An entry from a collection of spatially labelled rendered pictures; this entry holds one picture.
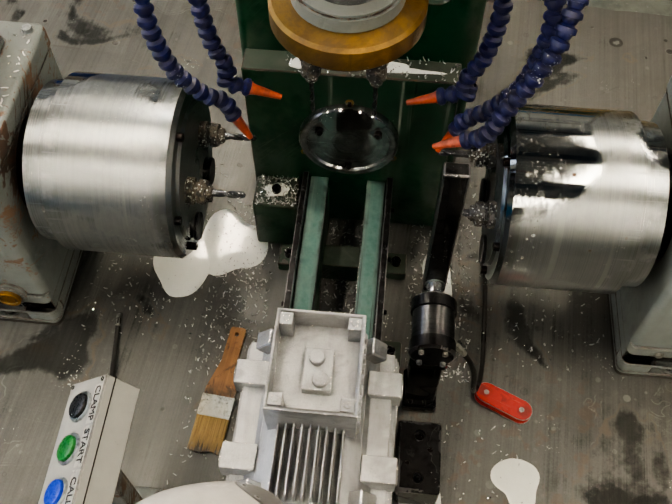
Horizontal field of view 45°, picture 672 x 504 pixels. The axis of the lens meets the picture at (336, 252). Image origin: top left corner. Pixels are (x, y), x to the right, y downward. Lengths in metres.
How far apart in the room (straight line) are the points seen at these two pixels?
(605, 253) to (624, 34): 0.79
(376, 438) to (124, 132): 0.49
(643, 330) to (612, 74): 0.64
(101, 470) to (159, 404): 0.32
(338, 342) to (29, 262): 0.50
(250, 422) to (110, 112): 0.43
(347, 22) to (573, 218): 0.37
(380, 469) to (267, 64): 0.56
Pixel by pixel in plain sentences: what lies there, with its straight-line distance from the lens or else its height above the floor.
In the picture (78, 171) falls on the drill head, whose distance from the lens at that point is 1.08.
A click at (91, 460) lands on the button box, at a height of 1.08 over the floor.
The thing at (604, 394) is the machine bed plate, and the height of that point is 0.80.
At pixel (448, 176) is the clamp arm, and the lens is 0.89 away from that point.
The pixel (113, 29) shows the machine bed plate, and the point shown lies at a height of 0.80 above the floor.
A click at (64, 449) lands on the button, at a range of 0.97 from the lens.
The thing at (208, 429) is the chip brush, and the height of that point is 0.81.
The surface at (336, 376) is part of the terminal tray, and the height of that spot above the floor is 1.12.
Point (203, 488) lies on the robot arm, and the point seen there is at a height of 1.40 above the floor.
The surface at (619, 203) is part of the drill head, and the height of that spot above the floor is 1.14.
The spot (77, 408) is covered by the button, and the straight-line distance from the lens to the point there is 0.98.
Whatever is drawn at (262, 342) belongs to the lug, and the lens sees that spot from 0.96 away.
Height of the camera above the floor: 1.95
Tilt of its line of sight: 58 degrees down
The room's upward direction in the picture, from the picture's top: straight up
